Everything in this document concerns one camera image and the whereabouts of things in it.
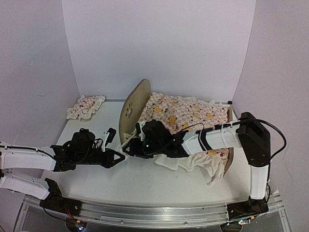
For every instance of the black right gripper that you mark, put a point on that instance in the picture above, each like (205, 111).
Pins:
(134, 149)

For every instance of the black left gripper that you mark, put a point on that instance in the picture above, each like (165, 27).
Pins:
(110, 153)

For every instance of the duck print bed cushion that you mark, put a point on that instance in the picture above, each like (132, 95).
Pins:
(190, 114)

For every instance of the wooden pet bed frame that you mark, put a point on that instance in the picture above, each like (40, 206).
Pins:
(132, 111)

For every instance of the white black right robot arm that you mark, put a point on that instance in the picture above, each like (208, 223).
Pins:
(260, 140)

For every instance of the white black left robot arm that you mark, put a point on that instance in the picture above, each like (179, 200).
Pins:
(15, 159)

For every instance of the small duck print pillow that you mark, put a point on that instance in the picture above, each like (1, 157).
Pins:
(85, 107)

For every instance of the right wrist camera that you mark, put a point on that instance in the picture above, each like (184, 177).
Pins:
(139, 130)

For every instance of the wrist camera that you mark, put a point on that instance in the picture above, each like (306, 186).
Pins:
(139, 130)
(107, 137)

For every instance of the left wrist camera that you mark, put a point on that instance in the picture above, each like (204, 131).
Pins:
(107, 137)

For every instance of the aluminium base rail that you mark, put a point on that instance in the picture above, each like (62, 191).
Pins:
(156, 217)

